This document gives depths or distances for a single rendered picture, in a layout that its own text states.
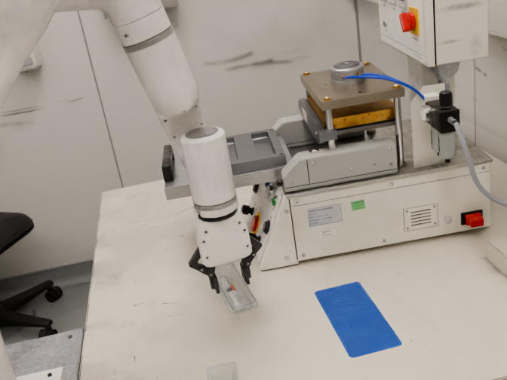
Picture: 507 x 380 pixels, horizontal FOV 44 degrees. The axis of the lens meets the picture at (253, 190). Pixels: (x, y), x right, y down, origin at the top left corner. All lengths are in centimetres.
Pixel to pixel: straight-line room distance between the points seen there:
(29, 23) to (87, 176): 207
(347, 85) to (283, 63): 148
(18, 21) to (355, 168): 75
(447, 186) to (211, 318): 59
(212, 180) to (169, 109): 15
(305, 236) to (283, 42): 161
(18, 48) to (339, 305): 76
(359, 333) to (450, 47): 60
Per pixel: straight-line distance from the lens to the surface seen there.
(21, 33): 96
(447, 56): 136
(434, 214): 146
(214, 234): 120
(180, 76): 108
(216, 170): 113
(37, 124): 293
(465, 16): 136
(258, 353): 120
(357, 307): 128
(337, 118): 139
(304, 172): 135
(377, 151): 137
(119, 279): 154
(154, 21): 106
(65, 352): 135
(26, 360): 137
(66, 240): 312
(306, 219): 138
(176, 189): 140
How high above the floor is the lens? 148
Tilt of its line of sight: 23 degrees down
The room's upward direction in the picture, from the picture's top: 9 degrees counter-clockwise
